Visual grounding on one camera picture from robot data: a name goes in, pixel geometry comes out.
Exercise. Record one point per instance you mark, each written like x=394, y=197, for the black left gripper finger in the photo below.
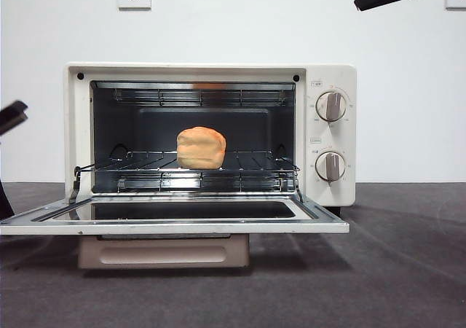
x=4, y=204

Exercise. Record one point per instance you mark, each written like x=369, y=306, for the golden brown bread roll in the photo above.
x=201, y=149

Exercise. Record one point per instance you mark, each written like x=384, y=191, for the white Toshiba toaster oven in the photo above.
x=327, y=138

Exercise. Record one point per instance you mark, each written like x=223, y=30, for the temperature knob with beige grip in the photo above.
x=330, y=106

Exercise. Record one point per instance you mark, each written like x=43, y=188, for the timer knob with beige grip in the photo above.
x=330, y=166

